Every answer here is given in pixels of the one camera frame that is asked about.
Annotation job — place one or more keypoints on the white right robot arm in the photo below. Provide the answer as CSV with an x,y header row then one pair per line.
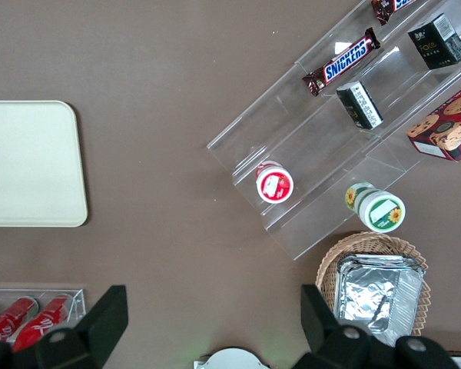
x,y
230,359

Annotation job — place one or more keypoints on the red cola bottle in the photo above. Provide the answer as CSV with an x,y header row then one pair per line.
x,y
5,319

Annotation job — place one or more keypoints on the stacked aluminium foil trays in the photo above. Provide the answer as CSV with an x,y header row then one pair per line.
x,y
369,296

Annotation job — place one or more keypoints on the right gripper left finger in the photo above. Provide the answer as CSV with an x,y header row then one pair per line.
x,y
96,330

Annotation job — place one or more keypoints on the clear acrylic bottle rack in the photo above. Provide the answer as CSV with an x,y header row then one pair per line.
x,y
78,303

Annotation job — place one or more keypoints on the clear acrylic stepped shelf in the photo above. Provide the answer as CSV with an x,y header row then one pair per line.
x,y
292,115

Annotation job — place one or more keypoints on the small black carton box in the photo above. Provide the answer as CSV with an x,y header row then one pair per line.
x,y
359,105
436,46

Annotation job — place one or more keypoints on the red lidded yogurt cup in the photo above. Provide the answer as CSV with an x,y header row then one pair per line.
x,y
274,184

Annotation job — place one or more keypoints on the Snickers chocolate bar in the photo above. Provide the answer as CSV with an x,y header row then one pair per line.
x,y
343,61
382,9

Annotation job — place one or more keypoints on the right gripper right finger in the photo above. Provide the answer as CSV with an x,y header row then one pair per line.
x,y
330,346

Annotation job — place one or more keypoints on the small light wicker basket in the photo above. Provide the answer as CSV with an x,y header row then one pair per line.
x,y
372,240

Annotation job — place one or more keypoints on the red plaid cookie box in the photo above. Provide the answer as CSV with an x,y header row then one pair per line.
x,y
449,130

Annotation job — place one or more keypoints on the cream rectangular tray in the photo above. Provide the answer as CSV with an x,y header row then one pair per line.
x,y
30,161

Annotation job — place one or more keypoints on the red cola cans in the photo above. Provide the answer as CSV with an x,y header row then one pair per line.
x,y
42,323

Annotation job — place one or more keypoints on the green sunflower yogurt cup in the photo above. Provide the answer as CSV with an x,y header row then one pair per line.
x,y
380,211

